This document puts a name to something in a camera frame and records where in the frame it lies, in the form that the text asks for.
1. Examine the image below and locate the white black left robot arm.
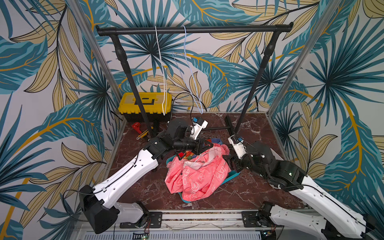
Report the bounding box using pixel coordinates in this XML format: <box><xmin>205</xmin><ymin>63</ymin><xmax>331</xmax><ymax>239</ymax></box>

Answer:
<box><xmin>79</xmin><ymin>118</ymin><xmax>213</xmax><ymax>234</ymax></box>

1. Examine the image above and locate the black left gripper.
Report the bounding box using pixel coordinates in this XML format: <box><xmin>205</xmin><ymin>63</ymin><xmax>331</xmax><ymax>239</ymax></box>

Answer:
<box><xmin>174</xmin><ymin>134</ymin><xmax>214</xmax><ymax>155</ymax></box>

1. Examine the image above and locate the red handled tool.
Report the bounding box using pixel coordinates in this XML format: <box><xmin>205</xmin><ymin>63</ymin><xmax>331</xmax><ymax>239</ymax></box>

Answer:
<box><xmin>132</xmin><ymin>122</ymin><xmax>143</xmax><ymax>135</ymax></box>

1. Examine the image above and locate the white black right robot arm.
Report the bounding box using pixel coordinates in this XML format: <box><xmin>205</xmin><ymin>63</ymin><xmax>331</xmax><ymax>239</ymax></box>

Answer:
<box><xmin>225</xmin><ymin>136</ymin><xmax>376</xmax><ymax>240</ymax></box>

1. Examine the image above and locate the pink hooded jacket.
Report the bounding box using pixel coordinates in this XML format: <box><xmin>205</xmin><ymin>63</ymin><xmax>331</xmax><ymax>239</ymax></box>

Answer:
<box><xmin>165</xmin><ymin>144</ymin><xmax>231</xmax><ymax>202</ymax></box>

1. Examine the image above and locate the black clothes rack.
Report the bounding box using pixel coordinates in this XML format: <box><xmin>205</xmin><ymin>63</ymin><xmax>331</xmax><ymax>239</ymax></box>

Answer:
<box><xmin>96</xmin><ymin>22</ymin><xmax>294</xmax><ymax>137</ymax></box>

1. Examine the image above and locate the teal plastic basket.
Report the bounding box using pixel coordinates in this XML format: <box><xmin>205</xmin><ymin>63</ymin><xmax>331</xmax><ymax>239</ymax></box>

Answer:
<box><xmin>166</xmin><ymin>156</ymin><xmax>239</xmax><ymax>203</ymax></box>

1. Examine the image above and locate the yellow black toolbox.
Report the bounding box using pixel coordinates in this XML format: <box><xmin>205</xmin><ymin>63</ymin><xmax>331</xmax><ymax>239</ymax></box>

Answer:
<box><xmin>118</xmin><ymin>93</ymin><xmax>172</xmax><ymax>123</ymax></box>

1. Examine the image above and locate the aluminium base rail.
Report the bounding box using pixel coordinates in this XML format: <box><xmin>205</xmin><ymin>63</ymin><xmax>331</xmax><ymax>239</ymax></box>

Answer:
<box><xmin>70</xmin><ymin>209</ymin><xmax>320</xmax><ymax>240</ymax></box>

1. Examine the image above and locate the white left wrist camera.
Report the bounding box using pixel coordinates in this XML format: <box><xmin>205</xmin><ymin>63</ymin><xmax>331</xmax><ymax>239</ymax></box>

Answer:
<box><xmin>191</xmin><ymin>117</ymin><xmax>208</xmax><ymax>140</ymax></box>

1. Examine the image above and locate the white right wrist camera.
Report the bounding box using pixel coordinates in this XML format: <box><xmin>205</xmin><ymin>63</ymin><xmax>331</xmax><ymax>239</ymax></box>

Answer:
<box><xmin>228</xmin><ymin>135</ymin><xmax>247</xmax><ymax>160</ymax></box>

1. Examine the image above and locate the light blue wire hanger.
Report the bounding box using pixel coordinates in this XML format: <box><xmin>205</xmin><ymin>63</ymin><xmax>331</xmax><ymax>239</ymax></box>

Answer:
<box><xmin>182</xmin><ymin>26</ymin><xmax>204</xmax><ymax>115</ymax></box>

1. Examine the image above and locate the white wire hanger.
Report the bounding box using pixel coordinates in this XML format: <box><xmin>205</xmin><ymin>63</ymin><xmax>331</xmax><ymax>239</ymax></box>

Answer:
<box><xmin>153</xmin><ymin>25</ymin><xmax>169</xmax><ymax>116</ymax></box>

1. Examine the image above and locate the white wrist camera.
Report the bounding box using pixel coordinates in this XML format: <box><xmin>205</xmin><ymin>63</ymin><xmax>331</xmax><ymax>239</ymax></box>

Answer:
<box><xmin>191</xmin><ymin>117</ymin><xmax>208</xmax><ymax>140</ymax></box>
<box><xmin>228</xmin><ymin>135</ymin><xmax>247</xmax><ymax>160</ymax></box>

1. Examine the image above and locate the yellow handled tool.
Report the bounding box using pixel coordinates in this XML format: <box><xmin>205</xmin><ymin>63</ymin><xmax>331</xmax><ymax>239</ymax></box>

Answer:
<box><xmin>136</xmin><ymin>130</ymin><xmax>149</xmax><ymax>140</ymax></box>

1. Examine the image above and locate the rainbow striped jacket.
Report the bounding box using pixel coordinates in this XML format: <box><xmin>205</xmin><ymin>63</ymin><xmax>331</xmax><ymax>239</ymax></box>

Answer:
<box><xmin>174</xmin><ymin>138</ymin><xmax>223</xmax><ymax>159</ymax></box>

